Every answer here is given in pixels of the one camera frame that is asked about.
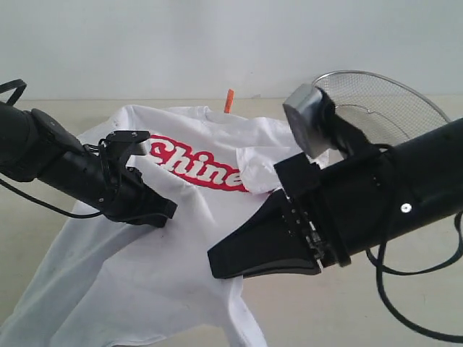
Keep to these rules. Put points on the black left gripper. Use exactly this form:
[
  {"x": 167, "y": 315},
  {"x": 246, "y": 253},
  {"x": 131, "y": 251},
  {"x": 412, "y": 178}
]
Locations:
[{"x": 122, "y": 196}]

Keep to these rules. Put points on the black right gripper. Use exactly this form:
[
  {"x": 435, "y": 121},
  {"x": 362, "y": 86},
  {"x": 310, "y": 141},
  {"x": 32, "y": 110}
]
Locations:
[{"x": 291, "y": 230}]

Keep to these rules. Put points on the white t-shirt red logo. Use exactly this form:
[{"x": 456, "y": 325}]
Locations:
[{"x": 113, "y": 284}]

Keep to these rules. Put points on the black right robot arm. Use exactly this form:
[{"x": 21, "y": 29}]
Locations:
[{"x": 400, "y": 190}]

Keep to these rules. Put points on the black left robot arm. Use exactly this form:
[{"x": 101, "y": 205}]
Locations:
[{"x": 36, "y": 146}]

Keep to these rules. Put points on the orange garment tag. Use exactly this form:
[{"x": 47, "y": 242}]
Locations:
[{"x": 229, "y": 101}]

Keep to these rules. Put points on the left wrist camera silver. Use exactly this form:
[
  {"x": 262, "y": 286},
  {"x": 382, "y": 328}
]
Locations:
[{"x": 117, "y": 147}]

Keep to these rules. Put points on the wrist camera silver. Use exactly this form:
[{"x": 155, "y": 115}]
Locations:
[
  {"x": 317, "y": 127},
  {"x": 117, "y": 147}
]

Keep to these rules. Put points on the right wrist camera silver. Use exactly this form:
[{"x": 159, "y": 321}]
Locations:
[{"x": 317, "y": 127}]

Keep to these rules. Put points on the metal wire mesh basket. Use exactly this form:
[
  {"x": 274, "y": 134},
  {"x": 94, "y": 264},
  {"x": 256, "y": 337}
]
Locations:
[{"x": 386, "y": 111}]

